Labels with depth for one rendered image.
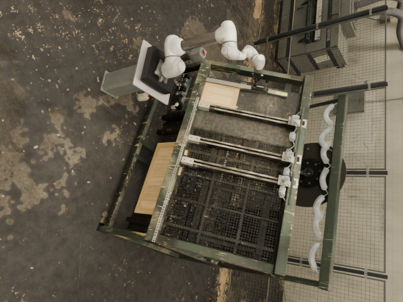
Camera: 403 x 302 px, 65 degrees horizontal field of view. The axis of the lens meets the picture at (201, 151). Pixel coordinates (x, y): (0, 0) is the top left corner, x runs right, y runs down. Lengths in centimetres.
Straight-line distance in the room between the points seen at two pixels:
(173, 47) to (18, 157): 175
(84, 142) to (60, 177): 45
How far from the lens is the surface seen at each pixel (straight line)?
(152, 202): 360
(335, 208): 353
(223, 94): 371
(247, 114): 352
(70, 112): 360
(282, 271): 307
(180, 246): 309
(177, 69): 313
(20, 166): 334
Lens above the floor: 308
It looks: 37 degrees down
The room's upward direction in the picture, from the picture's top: 87 degrees clockwise
